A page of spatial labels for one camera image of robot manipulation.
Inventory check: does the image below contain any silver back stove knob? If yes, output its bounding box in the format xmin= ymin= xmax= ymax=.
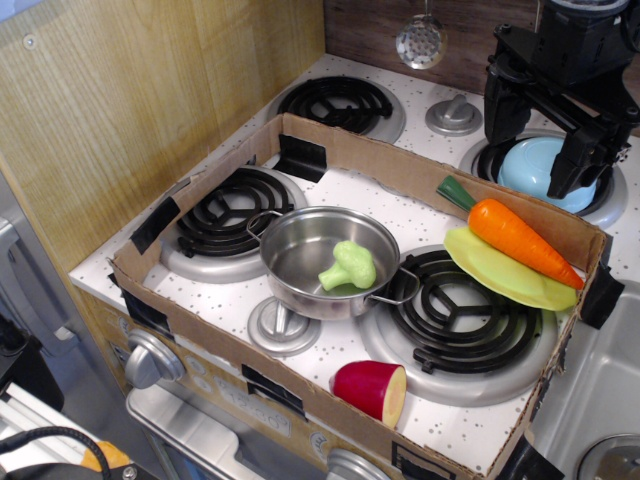
xmin=425 ymin=94 xmax=483 ymax=137

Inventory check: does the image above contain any brown cardboard fence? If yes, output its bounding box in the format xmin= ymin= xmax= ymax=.
xmin=111 ymin=114 xmax=621 ymax=479

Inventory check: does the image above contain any silver oven knob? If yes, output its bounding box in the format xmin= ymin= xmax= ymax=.
xmin=327 ymin=449 xmax=377 ymax=480
xmin=125 ymin=329 xmax=186 ymax=389

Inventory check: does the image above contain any light blue plastic bowl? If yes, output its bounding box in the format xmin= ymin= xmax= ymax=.
xmin=497 ymin=136 xmax=596 ymax=213

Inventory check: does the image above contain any yellow-green plastic plate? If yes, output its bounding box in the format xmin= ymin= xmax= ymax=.
xmin=443 ymin=227 xmax=577 ymax=311

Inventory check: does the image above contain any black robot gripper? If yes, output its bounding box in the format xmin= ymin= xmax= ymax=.
xmin=484 ymin=1 xmax=639 ymax=199

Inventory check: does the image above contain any small steel pot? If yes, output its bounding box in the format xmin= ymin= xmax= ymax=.
xmin=246 ymin=206 xmax=420 ymax=321

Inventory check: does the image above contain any back right black burner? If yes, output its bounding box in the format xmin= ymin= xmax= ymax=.
xmin=459 ymin=129 xmax=628 ymax=228

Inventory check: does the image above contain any silver oven knob left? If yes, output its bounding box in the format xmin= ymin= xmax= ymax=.
xmin=125 ymin=329 xmax=186 ymax=389

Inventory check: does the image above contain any back left black burner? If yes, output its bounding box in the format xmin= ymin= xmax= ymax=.
xmin=267 ymin=76 xmax=406 ymax=144

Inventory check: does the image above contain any black cable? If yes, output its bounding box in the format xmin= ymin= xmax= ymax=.
xmin=0 ymin=425 xmax=113 ymax=480

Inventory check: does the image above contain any silver oven door handle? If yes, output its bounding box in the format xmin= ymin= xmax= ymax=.
xmin=126 ymin=386 xmax=274 ymax=479

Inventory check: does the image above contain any grey metal sink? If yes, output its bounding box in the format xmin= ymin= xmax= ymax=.
xmin=526 ymin=281 xmax=639 ymax=479

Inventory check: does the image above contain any orange object bottom left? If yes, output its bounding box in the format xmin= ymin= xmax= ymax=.
xmin=80 ymin=441 xmax=131 ymax=473

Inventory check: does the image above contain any orange toy carrot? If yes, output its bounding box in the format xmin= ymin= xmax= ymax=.
xmin=437 ymin=176 xmax=584 ymax=290

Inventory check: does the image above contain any silver stove knob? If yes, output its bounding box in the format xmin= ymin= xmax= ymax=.
xmin=425 ymin=94 xmax=483 ymax=137
xmin=247 ymin=297 xmax=321 ymax=358

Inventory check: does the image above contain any silver oven knob right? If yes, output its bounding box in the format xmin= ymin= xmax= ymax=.
xmin=327 ymin=449 xmax=377 ymax=480

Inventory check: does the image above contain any hanging steel skimmer ladle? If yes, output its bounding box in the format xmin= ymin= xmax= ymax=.
xmin=395 ymin=1 xmax=448 ymax=71

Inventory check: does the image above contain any green toy broccoli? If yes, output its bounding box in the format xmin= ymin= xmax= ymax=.
xmin=318 ymin=241 xmax=377 ymax=291

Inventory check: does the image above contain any front right black burner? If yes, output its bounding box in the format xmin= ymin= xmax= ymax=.
xmin=358 ymin=245 xmax=561 ymax=407

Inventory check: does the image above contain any sink drain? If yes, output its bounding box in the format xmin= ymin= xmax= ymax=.
xmin=576 ymin=434 xmax=639 ymax=480

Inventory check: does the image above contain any silver front stove knob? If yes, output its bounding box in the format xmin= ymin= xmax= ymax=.
xmin=247 ymin=297 xmax=321 ymax=358

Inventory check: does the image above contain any red toy sweet potato half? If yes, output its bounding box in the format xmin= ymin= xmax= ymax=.
xmin=329 ymin=360 xmax=407 ymax=429

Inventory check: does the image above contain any black burner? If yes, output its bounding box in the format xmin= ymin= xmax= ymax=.
xmin=267 ymin=76 xmax=406 ymax=144
xmin=459 ymin=129 xmax=628 ymax=228
xmin=358 ymin=245 xmax=561 ymax=407
xmin=161 ymin=165 xmax=307 ymax=284

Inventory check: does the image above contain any front left black burner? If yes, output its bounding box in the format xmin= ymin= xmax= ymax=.
xmin=161 ymin=165 xmax=307 ymax=284

